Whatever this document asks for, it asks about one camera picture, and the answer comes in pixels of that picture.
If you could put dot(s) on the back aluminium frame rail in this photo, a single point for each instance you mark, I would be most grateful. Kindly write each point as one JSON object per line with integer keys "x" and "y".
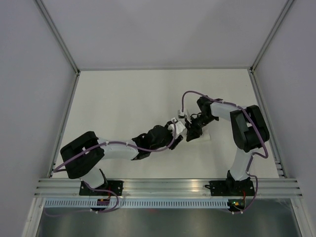
{"x": 165, "y": 68}

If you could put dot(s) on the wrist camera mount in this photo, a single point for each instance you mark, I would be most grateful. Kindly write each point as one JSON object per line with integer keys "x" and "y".
{"x": 184, "y": 115}
{"x": 176, "y": 126}

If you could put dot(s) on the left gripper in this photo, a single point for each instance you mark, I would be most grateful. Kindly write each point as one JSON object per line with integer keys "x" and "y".
{"x": 178, "y": 139}

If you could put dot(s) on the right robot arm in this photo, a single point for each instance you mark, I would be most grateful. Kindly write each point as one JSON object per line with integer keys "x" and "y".
{"x": 249, "y": 130}

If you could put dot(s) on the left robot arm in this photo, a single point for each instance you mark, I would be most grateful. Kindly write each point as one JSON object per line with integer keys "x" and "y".
{"x": 81, "y": 156}

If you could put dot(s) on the white slotted cable duct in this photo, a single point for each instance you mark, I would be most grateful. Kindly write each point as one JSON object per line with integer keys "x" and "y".
{"x": 138, "y": 203}

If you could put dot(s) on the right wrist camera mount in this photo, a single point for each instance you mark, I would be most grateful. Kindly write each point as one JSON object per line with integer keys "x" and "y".
{"x": 184, "y": 115}

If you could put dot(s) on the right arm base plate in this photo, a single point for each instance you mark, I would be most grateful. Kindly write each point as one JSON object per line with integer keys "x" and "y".
{"x": 231, "y": 188}

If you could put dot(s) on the aluminium frame post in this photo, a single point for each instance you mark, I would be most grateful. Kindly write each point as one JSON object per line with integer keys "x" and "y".
{"x": 272, "y": 33}
{"x": 56, "y": 34}

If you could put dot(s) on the left aluminium frame post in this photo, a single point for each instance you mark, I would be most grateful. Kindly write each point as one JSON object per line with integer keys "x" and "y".
{"x": 56, "y": 34}

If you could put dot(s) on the right aluminium frame post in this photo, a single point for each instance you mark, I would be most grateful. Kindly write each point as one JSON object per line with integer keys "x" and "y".
{"x": 272, "y": 33}

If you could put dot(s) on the white cloth napkin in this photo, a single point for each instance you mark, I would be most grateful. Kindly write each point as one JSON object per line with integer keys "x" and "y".
{"x": 202, "y": 137}

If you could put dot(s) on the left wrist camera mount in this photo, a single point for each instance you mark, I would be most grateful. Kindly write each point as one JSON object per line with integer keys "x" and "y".
{"x": 176, "y": 126}

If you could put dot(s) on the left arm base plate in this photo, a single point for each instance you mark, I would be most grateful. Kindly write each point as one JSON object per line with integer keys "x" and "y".
{"x": 115, "y": 186}

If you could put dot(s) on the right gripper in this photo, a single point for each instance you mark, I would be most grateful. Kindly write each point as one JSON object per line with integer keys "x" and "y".
{"x": 192, "y": 132}

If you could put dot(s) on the left side aluminium rail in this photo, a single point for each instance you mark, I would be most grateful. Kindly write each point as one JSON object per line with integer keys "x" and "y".
{"x": 63, "y": 124}

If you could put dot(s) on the front aluminium rail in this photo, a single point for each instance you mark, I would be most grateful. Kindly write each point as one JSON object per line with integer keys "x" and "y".
{"x": 174, "y": 188}

